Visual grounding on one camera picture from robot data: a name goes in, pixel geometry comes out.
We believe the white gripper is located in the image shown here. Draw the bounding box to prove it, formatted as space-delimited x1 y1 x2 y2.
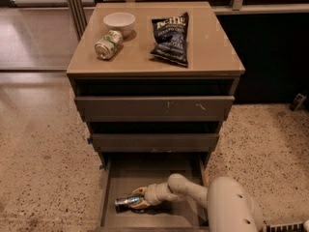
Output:
130 183 181 210

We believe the blue silver redbull can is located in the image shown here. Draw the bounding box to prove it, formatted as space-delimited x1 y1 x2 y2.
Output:
114 194 142 209

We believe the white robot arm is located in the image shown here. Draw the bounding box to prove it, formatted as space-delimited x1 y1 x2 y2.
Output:
130 173 263 232

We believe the grey open bottom drawer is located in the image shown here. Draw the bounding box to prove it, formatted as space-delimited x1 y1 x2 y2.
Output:
94 153 209 232

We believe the grey middle drawer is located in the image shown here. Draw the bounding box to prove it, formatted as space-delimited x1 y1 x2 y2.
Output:
92 133 219 153

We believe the grey drawer cabinet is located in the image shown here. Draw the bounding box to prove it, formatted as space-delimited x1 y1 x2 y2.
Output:
67 2 245 162

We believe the grey top drawer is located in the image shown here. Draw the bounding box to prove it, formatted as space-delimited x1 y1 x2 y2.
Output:
75 96 234 122

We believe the green white soda can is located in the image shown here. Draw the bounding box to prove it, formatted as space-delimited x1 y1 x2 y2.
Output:
95 30 124 60

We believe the power strip on floor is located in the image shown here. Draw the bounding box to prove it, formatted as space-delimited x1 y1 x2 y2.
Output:
262 222 307 232

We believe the dark blue chips bag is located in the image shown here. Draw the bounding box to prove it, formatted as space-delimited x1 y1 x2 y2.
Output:
151 13 189 67

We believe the white ceramic bowl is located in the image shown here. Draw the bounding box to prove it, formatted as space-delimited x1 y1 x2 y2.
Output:
103 13 135 38

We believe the dark object by wall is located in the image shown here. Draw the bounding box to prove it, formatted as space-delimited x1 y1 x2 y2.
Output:
289 93 307 111

